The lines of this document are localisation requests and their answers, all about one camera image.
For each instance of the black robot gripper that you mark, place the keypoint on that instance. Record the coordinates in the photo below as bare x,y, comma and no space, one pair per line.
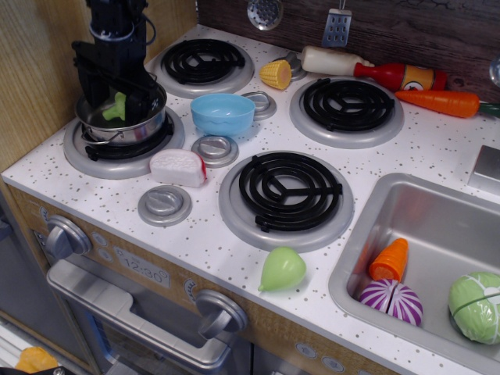
117,64

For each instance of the green toy broccoli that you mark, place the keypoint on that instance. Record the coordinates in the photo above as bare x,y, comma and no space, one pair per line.
117,110

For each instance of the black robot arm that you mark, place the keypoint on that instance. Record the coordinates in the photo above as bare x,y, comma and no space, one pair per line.
112,20

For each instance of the small steel pot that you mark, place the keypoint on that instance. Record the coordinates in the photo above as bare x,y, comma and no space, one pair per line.
116,132

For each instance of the front left black burner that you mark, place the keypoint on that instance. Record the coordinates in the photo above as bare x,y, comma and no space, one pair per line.
117,163

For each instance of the black burner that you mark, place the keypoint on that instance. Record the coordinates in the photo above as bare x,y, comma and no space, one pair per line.
117,163
348,113
197,67
284,198

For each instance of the back left black burner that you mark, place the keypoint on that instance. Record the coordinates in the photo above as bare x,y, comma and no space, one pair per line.
197,67

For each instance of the white red toy cheese wedge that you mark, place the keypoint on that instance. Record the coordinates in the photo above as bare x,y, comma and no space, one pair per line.
178,166

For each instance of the light blue plastic bowl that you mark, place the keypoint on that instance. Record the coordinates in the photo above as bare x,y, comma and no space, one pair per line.
222,114

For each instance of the silver stovetop knob middle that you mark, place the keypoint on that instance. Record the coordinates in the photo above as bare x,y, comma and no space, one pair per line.
216,151

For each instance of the silver stovetop knob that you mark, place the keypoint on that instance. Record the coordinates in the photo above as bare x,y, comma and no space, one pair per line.
297,72
265,106
164,206
216,151

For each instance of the silver stovetop knob front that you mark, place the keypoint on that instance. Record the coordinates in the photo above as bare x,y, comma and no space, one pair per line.
164,206

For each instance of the left silver oven knob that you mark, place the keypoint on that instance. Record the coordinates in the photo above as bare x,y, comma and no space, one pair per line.
65,238

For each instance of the silver oven knob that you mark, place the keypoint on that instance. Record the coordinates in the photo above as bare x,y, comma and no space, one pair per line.
65,238
219,314

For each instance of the yellow toy corn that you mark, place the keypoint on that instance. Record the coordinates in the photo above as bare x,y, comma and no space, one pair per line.
276,74

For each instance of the silver perforated ladle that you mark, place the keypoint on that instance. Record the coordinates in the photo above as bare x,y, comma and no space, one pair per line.
265,14

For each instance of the silver stovetop knob far back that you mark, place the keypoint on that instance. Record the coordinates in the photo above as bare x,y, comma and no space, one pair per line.
297,72

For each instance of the front right black burner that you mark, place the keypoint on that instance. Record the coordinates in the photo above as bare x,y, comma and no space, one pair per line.
284,198

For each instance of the white toy bottle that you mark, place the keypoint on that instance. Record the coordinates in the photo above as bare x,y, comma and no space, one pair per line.
331,62

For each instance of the silver slotted spatula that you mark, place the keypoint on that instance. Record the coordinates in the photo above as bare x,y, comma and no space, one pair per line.
336,31

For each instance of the back right black burner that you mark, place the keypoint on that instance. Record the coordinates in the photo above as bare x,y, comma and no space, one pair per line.
348,113

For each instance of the light green toy pear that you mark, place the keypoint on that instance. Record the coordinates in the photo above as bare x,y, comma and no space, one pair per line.
283,268

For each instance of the right silver oven knob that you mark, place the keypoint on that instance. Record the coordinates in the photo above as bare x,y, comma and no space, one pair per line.
219,314

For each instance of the yellow object on floor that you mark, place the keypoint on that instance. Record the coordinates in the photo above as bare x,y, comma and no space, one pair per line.
34,360

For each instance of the red toy ketchup bottle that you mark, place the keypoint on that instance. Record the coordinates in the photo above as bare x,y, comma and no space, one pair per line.
403,77

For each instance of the orange toy carrot piece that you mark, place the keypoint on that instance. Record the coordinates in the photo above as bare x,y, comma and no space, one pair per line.
391,262

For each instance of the purple toy onion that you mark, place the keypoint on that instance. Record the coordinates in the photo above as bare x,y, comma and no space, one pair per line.
394,299

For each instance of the silver toy sink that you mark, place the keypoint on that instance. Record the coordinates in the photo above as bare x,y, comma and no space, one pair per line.
450,234

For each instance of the silver faucet base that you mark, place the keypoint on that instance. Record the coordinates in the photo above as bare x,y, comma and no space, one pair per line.
485,173

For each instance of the silver hanging utensil right edge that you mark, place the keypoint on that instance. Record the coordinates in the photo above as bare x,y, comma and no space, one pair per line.
494,71

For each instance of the green toy cabbage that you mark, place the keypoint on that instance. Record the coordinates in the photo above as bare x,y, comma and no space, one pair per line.
473,301

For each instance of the silver oven door handle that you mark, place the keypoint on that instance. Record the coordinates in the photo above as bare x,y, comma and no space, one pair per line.
127,337

